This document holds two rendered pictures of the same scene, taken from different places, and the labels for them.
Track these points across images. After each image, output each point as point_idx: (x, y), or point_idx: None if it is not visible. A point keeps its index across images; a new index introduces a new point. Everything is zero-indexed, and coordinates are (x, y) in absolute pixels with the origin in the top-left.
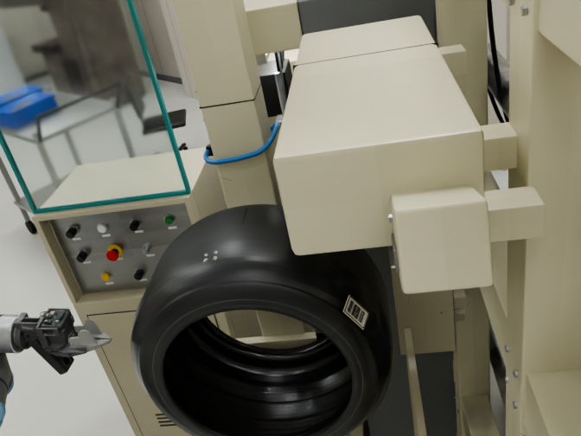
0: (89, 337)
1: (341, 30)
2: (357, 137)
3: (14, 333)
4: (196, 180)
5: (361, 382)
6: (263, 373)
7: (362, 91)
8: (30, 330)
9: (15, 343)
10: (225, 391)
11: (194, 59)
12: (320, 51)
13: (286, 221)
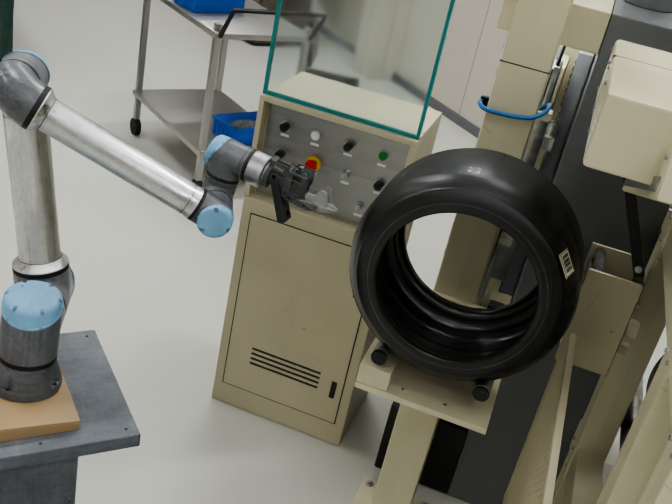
0: (324, 200)
1: (651, 49)
2: (664, 104)
3: (265, 168)
4: (424, 132)
5: (539, 327)
6: (427, 315)
7: (668, 87)
8: (280, 171)
9: (263, 176)
10: (393, 310)
11: (519, 19)
12: (634, 55)
13: (591, 139)
